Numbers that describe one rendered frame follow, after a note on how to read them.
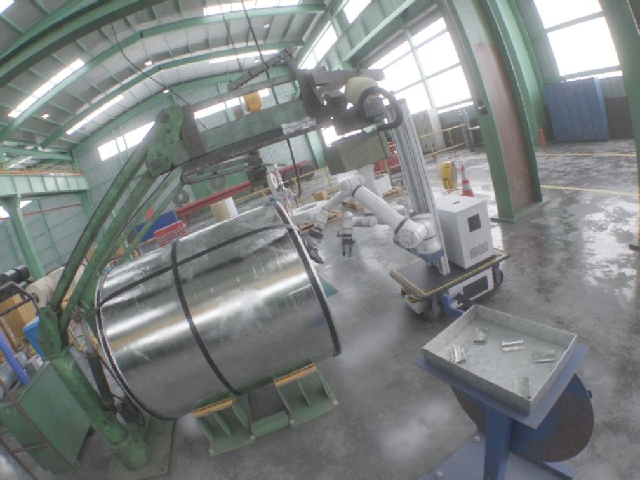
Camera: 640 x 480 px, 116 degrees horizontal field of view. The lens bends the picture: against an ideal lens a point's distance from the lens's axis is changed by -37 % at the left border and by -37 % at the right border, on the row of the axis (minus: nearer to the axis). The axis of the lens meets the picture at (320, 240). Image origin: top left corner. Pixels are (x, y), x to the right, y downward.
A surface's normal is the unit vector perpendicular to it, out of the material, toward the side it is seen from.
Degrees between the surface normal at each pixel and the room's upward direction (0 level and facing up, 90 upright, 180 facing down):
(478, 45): 90
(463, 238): 90
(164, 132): 90
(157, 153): 90
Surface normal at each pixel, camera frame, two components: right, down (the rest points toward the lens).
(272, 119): 0.29, 0.17
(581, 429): -0.84, 0.40
